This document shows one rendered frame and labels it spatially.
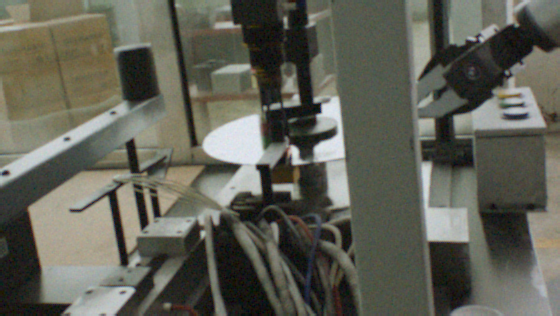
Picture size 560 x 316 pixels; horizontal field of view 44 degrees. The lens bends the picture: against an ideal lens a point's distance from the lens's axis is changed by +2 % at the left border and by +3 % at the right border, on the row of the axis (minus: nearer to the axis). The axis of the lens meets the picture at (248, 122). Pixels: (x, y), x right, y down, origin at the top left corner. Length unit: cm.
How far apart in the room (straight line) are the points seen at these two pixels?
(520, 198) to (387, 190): 87
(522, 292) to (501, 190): 27
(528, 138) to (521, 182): 8
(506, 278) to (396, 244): 66
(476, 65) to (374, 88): 50
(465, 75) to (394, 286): 48
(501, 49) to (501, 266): 34
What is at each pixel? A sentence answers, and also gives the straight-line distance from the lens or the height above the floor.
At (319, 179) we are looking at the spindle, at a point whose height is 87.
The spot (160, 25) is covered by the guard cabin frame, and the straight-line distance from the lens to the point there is 161.
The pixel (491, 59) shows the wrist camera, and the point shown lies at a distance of 88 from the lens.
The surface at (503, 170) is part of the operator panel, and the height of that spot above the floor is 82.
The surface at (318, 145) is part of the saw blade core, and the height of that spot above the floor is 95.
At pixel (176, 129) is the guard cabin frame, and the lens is 166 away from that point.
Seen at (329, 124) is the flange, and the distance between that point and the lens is 107.
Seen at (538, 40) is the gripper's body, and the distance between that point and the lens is 90.
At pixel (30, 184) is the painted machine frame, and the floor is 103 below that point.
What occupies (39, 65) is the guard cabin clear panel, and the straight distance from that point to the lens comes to 181.
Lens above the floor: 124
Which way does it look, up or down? 14 degrees down
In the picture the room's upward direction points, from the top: 8 degrees counter-clockwise
